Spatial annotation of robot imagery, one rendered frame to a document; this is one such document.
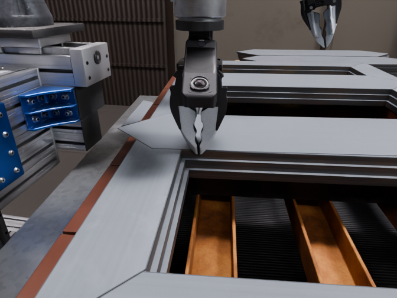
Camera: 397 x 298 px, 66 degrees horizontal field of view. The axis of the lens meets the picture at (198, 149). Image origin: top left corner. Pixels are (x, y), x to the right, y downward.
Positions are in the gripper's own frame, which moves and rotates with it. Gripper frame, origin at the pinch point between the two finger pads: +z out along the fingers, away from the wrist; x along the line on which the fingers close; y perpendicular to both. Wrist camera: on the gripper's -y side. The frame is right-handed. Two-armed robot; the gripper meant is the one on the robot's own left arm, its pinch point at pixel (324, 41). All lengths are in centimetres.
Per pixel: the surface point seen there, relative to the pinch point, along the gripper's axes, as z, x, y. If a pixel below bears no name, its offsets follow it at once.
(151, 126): 3.7, -34.1, 34.6
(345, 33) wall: 31, 19, -242
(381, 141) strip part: 16.2, 7.4, 26.8
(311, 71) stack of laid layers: 15.9, -6.1, -42.8
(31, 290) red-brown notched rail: 8, -31, 71
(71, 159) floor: 52, -184, -73
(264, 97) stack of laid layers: 12.6, -18.2, -5.0
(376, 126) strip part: 16.4, 7.5, 19.3
